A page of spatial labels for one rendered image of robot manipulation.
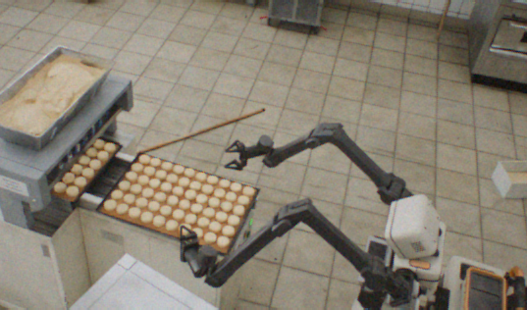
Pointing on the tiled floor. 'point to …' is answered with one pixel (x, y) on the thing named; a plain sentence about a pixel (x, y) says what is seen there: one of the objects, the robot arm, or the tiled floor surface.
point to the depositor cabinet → (41, 251)
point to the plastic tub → (516, 179)
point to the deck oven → (504, 44)
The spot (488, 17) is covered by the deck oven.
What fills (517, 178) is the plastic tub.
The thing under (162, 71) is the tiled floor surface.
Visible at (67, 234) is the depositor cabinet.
